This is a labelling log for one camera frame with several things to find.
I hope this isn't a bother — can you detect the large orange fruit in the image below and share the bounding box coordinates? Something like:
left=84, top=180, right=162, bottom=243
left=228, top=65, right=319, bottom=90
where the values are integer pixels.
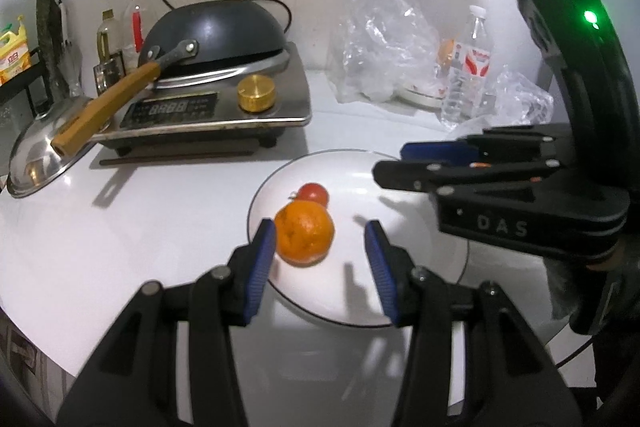
left=274, top=199, right=335, bottom=267

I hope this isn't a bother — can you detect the white bowl behind bags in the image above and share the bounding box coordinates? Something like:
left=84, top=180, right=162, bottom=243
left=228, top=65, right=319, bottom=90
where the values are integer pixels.
left=396, top=80, right=447, bottom=109

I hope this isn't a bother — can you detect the brass round knob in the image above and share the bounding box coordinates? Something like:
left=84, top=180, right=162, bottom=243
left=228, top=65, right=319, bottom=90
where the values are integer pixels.
left=236, top=74, right=277, bottom=114

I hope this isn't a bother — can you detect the black metal rack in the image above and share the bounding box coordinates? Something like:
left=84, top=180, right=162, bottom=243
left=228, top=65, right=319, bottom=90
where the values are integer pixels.
left=0, top=46, right=53, bottom=117

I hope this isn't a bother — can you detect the crumpled clear plastic bag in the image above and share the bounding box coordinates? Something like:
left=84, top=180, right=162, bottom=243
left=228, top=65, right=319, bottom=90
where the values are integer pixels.
left=326, top=0, right=446, bottom=103

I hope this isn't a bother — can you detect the small clear plastic bag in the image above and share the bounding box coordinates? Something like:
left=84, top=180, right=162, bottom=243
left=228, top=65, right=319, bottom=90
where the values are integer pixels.
left=476, top=66, right=554, bottom=127

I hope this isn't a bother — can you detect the small red tomato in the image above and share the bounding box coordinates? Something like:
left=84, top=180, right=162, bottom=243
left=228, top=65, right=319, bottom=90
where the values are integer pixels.
left=290, top=182, right=330, bottom=208

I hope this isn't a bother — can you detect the black wok wooden handle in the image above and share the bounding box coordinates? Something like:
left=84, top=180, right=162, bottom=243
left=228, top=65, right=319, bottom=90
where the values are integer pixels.
left=51, top=0, right=290, bottom=157

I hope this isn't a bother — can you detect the dark oil bottle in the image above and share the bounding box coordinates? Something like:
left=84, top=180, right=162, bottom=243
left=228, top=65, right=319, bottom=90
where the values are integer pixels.
left=96, top=9, right=124, bottom=63

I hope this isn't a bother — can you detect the red label sauce bottle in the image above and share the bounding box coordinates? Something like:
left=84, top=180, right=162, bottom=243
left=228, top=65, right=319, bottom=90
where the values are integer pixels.
left=122, top=0, right=149, bottom=72

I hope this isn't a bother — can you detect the dark vertical pipe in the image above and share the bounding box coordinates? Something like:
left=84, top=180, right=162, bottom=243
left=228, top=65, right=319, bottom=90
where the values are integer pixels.
left=36, top=0, right=68, bottom=101

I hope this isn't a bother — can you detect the clear plastic water bottle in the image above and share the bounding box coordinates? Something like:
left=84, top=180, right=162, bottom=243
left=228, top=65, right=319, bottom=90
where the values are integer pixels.
left=440, top=5, right=494, bottom=129

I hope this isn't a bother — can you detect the stainless steel pot lid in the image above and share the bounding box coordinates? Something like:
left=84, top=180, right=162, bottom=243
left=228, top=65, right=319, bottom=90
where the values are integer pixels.
left=6, top=95, right=96, bottom=198

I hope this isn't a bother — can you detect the steel induction cooker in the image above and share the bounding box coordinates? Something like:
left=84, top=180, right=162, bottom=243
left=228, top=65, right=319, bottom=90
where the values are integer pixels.
left=91, top=42, right=311, bottom=155

